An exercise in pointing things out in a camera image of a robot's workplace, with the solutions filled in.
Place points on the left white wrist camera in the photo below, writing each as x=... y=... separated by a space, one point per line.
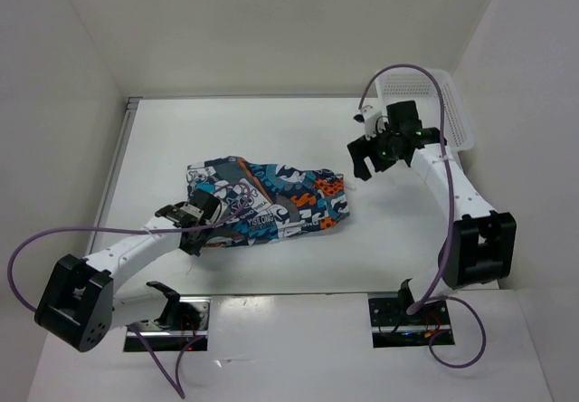
x=225 y=208

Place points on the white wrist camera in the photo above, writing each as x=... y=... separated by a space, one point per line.
x=225 y=208
x=373 y=121

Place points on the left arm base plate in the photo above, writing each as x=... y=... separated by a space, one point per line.
x=187 y=331

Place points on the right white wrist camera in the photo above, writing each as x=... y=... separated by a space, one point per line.
x=373 y=121

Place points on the white plastic basket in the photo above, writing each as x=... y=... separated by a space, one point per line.
x=406 y=84

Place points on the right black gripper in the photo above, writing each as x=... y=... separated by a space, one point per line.
x=359 y=149

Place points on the colourful patterned shorts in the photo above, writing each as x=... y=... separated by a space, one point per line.
x=285 y=202

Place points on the aluminium table edge rail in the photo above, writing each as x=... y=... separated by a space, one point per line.
x=116 y=162

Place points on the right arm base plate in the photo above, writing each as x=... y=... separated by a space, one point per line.
x=392 y=328

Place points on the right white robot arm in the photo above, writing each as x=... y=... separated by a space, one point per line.
x=479 y=244

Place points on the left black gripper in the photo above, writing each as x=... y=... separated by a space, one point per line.
x=194 y=248

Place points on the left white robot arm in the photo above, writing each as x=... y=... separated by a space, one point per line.
x=81 y=302

